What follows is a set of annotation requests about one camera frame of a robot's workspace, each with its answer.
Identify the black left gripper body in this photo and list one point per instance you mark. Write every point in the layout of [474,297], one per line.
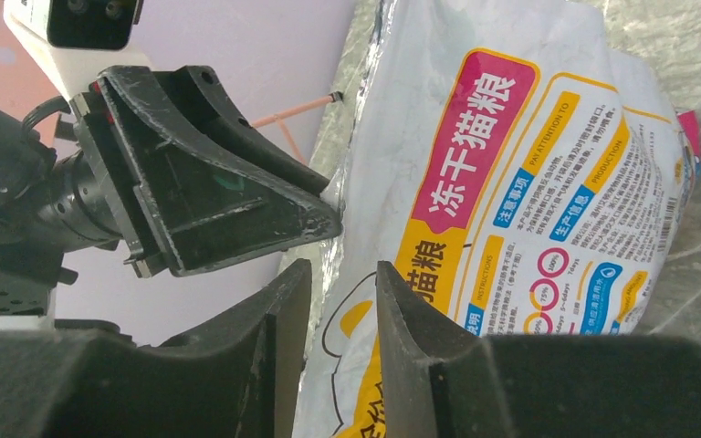
[99,139]

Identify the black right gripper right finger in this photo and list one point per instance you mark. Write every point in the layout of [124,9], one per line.
[439,380]

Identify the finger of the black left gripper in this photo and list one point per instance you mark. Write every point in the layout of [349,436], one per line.
[199,95]
[207,208]

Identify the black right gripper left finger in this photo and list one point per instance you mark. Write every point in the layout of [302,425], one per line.
[235,375]

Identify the cat food bag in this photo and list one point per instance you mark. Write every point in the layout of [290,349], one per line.
[521,175]

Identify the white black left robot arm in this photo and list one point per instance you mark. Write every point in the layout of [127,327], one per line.
[50,206]

